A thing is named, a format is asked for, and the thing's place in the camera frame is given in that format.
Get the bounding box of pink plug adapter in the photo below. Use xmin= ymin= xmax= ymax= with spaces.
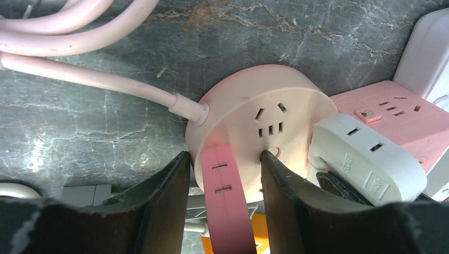
xmin=201 ymin=144 xmax=257 ymax=253

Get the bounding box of pink round socket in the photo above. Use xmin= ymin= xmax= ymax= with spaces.
xmin=185 ymin=65 xmax=337 ymax=203

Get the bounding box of long white power strip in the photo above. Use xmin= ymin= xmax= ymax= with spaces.
xmin=393 ymin=8 xmax=448 ymax=201

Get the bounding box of grey flat bracket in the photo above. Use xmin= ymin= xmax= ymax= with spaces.
xmin=60 ymin=184 xmax=112 ymax=207

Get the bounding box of white plug adapter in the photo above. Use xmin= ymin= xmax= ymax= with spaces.
xmin=307 ymin=113 xmax=427 ymax=206

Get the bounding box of pink cube socket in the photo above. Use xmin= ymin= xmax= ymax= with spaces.
xmin=331 ymin=80 xmax=448 ymax=174

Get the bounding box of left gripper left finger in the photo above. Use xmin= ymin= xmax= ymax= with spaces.
xmin=1 ymin=151 xmax=191 ymax=253

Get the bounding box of white orange-strip cord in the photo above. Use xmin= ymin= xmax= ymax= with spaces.
xmin=0 ymin=182 xmax=42 ymax=200

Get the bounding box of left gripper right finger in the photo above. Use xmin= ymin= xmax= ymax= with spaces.
xmin=261 ymin=151 xmax=448 ymax=253

